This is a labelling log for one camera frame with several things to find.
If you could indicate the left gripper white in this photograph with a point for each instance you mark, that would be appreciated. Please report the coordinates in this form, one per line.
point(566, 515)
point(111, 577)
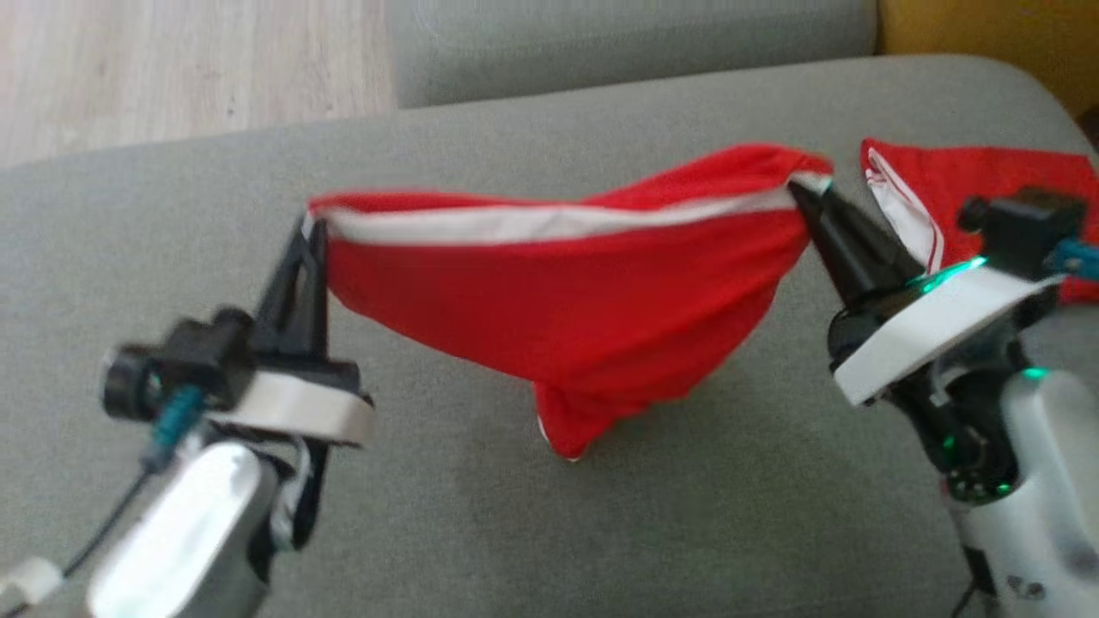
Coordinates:
point(300, 403)

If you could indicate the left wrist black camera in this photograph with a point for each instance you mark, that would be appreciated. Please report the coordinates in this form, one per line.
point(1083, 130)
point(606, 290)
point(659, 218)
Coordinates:
point(197, 356)

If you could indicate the small grey sofa cushion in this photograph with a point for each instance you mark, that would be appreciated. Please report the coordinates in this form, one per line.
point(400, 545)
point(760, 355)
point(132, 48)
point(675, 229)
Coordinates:
point(644, 43)

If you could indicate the red garment white striped trim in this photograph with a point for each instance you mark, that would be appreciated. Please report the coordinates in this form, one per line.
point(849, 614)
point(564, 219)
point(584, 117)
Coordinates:
point(987, 172)

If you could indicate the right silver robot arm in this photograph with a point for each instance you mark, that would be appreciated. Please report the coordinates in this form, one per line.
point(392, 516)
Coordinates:
point(1030, 515)

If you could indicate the yellow cushion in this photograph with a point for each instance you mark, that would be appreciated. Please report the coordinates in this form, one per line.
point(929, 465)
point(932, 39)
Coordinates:
point(987, 34)

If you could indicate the red garment with white band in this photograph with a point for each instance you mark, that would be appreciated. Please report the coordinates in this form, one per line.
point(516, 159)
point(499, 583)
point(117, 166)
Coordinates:
point(558, 318)

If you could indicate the large grey sofa seat cushion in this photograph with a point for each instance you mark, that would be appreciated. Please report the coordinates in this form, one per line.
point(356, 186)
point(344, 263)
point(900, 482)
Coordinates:
point(429, 532)

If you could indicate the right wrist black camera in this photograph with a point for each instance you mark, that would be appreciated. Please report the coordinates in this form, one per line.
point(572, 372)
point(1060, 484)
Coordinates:
point(1026, 227)

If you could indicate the wrist black camera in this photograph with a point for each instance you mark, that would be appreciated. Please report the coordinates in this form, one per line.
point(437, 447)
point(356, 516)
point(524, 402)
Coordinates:
point(1026, 227)
point(197, 356)

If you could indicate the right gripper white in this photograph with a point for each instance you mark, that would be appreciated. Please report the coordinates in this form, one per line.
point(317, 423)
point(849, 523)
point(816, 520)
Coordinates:
point(927, 335)

